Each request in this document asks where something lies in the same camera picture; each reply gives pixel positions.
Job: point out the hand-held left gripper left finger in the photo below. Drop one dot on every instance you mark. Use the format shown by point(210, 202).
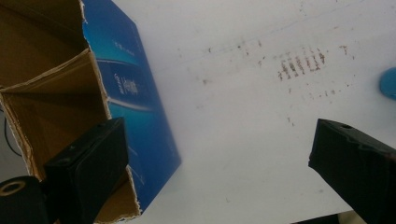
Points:
point(87, 168)

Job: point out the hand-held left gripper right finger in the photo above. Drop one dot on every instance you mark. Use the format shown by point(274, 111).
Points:
point(358, 168)

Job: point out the blue cardboard box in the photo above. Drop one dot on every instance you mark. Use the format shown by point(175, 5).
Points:
point(62, 93)

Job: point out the blue plastic bottle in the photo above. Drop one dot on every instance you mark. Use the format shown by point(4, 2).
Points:
point(389, 84)

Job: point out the white foam board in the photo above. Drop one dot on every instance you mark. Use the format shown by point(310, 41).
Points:
point(236, 124)

